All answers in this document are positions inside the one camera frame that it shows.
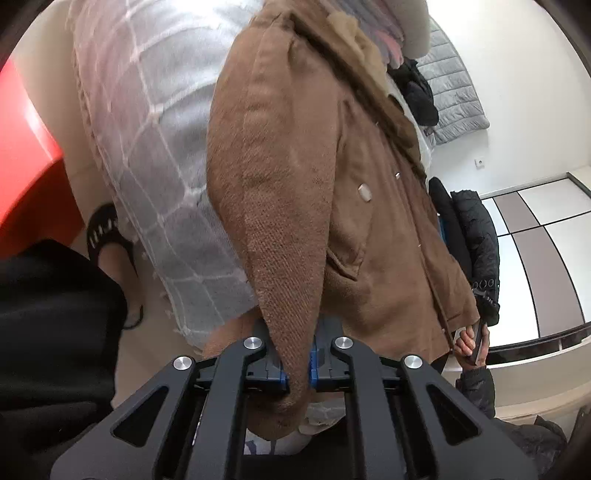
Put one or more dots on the grey checked bedspread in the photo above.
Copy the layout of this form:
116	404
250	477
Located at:
152	115

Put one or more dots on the dark quilted coat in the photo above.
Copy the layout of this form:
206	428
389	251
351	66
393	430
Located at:
475	230

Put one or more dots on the blue-grey folded quilt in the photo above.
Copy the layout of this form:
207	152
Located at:
369	9

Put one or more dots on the white patterned cloth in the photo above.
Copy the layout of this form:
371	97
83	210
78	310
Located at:
323	415

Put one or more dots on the person's black pants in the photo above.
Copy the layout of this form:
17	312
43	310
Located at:
55	323

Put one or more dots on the white wall socket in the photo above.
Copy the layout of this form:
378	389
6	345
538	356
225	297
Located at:
480	164

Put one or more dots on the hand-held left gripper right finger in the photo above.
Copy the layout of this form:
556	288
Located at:
314	369

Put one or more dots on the grey quilted jacket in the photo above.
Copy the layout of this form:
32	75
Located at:
457	106

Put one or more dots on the person's dark puffer coat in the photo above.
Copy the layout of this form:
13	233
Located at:
531	447

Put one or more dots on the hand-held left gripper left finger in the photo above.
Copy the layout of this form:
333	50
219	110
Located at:
279	378

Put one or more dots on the person's right hand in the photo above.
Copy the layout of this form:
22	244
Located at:
465	344

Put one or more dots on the black puffer jacket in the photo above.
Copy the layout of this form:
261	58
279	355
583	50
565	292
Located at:
420	97

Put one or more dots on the pink fleece blanket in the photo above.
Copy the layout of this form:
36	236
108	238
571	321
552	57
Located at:
392	48

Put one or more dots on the person's right forearm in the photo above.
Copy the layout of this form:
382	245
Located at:
475	392

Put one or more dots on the grey folded duvet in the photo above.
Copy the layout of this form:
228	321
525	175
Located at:
415	32

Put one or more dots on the white and grey wardrobe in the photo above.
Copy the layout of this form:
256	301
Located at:
545	240

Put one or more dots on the black cloth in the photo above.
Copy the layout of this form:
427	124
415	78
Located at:
445	207

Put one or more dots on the black slipper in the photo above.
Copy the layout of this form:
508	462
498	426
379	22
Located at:
104	230

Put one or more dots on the brown jacket with fur collar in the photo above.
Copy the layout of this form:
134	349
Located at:
286	184

